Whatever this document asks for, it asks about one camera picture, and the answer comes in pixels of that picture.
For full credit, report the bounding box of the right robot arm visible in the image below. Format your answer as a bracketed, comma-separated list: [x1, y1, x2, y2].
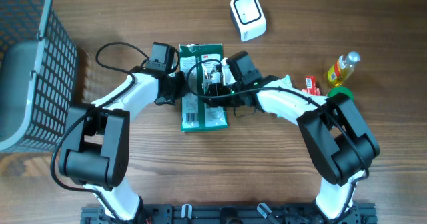
[202, 51, 380, 223]

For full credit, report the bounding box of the green white wipes packet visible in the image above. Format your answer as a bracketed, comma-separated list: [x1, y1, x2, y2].
[179, 43, 228, 132]

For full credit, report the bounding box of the right black camera cable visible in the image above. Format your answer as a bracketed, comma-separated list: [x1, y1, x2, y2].
[185, 59, 370, 222]

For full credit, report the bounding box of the red stick sachet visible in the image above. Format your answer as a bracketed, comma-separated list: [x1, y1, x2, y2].
[305, 75, 318, 95]

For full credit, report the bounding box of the clear teal small packet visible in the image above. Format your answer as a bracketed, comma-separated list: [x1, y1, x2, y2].
[276, 74, 294, 119]

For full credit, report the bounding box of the green lid jar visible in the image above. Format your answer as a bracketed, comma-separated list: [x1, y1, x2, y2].
[327, 86, 354, 101]

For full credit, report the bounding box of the small orange white box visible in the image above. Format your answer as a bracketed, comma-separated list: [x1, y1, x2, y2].
[302, 87, 321, 96]

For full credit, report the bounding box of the grey plastic mesh basket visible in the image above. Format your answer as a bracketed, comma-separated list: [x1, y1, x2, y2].
[1, 0, 79, 153]

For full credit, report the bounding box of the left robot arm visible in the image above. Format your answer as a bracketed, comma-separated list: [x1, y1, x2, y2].
[50, 42, 185, 223]

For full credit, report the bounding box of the left black camera cable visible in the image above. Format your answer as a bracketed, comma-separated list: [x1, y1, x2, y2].
[49, 41, 151, 222]

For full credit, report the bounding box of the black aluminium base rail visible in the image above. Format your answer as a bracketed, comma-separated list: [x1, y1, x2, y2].
[80, 203, 378, 224]

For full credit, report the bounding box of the yellow dish soap bottle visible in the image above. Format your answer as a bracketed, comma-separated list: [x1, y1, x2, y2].
[326, 51, 360, 87]

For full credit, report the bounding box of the white barcode scanner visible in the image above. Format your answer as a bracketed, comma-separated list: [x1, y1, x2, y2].
[230, 0, 267, 42]

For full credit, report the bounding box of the black camera cable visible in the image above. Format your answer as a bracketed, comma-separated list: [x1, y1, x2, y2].
[49, 41, 151, 222]
[185, 59, 370, 222]

